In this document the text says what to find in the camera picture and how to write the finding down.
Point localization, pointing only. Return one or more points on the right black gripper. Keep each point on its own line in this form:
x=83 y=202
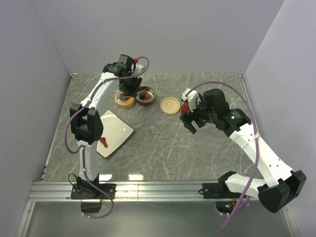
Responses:
x=187 y=118

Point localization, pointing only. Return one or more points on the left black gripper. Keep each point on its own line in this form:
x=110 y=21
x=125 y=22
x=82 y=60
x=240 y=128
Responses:
x=132 y=91

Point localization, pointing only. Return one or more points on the metal tongs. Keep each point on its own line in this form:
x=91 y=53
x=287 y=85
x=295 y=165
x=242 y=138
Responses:
x=125 y=96

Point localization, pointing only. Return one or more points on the red round lid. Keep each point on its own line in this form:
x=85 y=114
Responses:
x=184 y=108

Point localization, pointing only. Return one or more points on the cream round lid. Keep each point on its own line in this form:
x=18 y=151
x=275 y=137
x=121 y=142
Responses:
x=170 y=105

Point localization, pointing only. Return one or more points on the red sausage food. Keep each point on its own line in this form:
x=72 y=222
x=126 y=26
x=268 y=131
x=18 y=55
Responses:
x=103 y=141

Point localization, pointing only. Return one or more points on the orange fried food piece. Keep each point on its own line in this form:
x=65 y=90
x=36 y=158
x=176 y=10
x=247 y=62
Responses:
x=148 y=95

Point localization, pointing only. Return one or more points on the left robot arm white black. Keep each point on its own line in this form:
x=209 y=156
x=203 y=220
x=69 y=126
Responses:
x=85 y=121

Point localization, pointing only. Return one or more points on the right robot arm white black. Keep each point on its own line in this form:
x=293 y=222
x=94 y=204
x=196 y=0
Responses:
x=280 y=183

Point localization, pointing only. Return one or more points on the yellow lunch container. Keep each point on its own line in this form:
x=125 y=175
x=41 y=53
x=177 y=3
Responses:
x=126 y=103

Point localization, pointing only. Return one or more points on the red steel lunch container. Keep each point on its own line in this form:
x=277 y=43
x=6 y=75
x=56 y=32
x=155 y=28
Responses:
x=146 y=102

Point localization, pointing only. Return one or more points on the white square plate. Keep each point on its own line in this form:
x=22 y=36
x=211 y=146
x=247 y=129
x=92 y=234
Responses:
x=116 y=132

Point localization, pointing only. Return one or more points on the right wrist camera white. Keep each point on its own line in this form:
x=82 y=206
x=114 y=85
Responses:
x=192 y=99

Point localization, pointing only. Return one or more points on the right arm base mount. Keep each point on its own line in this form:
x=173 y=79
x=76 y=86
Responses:
x=217 y=191

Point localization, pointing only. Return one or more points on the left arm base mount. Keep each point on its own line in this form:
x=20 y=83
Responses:
x=108 y=191

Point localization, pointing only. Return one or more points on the aluminium rail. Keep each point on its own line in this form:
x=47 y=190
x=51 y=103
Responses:
x=134 y=191

